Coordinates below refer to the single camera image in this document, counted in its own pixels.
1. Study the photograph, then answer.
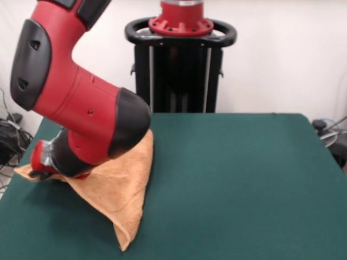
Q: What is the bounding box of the tan terry towel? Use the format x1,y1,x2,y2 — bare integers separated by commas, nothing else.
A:
13,132,154,252

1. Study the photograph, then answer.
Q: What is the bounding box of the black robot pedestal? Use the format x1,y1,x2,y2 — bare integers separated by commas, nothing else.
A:
124,17,238,113

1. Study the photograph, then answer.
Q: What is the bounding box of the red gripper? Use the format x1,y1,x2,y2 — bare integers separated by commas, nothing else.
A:
29,140,90,181

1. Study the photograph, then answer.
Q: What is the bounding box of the black cable bundle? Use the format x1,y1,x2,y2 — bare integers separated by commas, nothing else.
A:
0,86,34,190

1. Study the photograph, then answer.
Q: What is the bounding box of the dark green table cloth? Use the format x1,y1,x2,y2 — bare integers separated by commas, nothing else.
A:
0,112,347,260

